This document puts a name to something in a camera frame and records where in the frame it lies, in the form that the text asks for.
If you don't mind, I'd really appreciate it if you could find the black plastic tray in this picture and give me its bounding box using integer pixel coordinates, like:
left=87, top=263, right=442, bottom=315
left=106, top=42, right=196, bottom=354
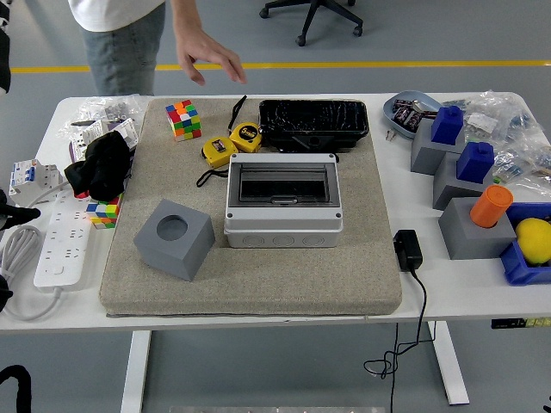
left=257, top=99, right=370, bottom=155

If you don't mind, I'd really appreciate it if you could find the grey plastic electrical box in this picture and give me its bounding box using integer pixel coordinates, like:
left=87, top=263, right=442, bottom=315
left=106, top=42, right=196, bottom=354
left=223, top=152, right=345, bottom=250

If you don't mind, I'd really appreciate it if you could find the black table control panel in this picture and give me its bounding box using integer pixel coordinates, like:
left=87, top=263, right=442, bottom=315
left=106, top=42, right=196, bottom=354
left=491, top=317, right=551, bottom=330

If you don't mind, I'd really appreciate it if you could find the purple packet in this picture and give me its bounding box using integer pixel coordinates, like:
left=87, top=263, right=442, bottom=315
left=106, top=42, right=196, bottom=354
left=404, top=109, right=426, bottom=131
left=391, top=99, right=413, bottom=124

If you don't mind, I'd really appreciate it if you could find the pale blue dish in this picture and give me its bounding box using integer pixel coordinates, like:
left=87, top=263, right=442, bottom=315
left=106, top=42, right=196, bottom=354
left=381, top=89, right=444, bottom=141

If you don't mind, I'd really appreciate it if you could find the yellow tape measure black strap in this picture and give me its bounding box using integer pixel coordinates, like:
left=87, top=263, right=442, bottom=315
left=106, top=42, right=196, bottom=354
left=195, top=136, right=238, bottom=188

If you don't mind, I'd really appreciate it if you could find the blue plastic bin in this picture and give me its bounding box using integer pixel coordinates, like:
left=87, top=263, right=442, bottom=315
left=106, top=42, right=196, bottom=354
left=498, top=201, right=551, bottom=286

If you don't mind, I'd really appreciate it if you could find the black office chair base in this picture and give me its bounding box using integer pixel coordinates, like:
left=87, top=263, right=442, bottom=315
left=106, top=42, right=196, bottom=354
left=258, top=0, right=364, bottom=47

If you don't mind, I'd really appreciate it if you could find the white purple carton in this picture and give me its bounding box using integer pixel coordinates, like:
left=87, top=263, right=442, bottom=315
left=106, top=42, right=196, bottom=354
left=68, top=118, right=139, bottom=163

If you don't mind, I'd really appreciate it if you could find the clear bag of small parts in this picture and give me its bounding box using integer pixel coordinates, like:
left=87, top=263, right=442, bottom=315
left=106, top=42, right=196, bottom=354
left=59, top=95, right=148, bottom=139

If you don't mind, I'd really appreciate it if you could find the yellow fruit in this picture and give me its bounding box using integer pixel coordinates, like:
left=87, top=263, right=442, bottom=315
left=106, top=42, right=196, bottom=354
left=515, top=217, right=551, bottom=267

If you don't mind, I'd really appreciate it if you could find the black adapter cord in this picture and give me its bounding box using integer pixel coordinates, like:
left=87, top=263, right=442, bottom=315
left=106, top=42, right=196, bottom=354
left=363, top=266, right=438, bottom=413

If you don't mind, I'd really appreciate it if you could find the clear bag of components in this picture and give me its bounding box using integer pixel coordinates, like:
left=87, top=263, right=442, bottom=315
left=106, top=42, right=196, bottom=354
left=443, top=89, right=546, bottom=145
left=490, top=141, right=551, bottom=190

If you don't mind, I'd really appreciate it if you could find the white table leg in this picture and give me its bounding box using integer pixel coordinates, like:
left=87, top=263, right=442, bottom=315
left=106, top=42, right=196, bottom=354
left=426, top=320, right=470, bottom=406
left=120, top=330, right=152, bottom=413

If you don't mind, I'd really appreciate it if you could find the grey block with round hole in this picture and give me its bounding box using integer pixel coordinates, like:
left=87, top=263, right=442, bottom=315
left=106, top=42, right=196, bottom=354
left=133, top=198, right=216, bottom=283
left=437, top=196, right=517, bottom=261

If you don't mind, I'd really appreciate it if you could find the grey-brown fabric mat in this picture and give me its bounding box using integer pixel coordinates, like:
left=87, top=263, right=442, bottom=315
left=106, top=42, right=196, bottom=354
left=98, top=97, right=404, bottom=318

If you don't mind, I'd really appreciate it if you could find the transparent hinged box lid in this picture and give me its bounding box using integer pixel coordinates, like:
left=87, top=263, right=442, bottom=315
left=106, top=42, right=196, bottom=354
left=238, top=165, right=331, bottom=204

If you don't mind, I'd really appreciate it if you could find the person's left hand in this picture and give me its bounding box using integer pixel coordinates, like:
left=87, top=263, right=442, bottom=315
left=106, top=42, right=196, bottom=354
left=174, top=23, right=248, bottom=87

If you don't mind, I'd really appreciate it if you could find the orange cylinder battery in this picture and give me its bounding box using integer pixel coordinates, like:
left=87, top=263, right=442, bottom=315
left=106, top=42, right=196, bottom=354
left=469, top=184, right=515, bottom=229

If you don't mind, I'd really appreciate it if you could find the grey block with square hole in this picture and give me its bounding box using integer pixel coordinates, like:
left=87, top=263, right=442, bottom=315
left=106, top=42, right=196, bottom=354
left=432, top=152, right=496, bottom=212
left=409, top=118, right=467, bottom=176

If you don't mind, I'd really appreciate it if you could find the small colourful puzzle cube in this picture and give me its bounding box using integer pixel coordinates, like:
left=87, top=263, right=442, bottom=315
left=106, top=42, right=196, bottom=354
left=84, top=193, right=125, bottom=230

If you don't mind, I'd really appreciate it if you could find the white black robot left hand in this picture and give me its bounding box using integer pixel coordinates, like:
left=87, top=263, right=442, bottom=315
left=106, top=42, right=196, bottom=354
left=0, top=0, right=12, bottom=96

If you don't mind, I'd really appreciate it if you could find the blue square battery block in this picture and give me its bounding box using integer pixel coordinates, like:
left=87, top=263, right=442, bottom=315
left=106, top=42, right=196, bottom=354
left=430, top=105, right=465, bottom=145
left=455, top=141, right=495, bottom=184

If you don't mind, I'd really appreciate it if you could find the white power strip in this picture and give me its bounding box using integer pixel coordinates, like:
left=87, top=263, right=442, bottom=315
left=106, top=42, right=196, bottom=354
left=33, top=188, right=94, bottom=288

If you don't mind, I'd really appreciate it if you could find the white circuit breaker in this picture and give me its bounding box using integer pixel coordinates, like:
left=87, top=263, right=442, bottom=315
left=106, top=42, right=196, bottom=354
left=7, top=158, right=64, bottom=209

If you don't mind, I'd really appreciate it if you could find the white power strip cable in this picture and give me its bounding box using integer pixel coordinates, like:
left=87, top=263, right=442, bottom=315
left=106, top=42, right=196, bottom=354
left=0, top=180, right=70, bottom=322

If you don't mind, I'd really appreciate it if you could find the person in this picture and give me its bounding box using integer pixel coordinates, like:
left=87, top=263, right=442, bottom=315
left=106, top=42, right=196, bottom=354
left=67, top=0, right=167, bottom=96

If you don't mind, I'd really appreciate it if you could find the black power adapter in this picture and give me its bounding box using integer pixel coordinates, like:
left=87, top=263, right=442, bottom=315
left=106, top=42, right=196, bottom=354
left=393, top=229, right=424, bottom=272

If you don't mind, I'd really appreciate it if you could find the large colourful puzzle cube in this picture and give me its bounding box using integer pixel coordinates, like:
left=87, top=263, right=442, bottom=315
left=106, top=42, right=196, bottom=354
left=165, top=100, right=203, bottom=142

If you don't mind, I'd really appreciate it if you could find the black cloth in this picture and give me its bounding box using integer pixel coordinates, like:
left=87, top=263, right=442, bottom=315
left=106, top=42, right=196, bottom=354
left=63, top=131, right=133, bottom=202

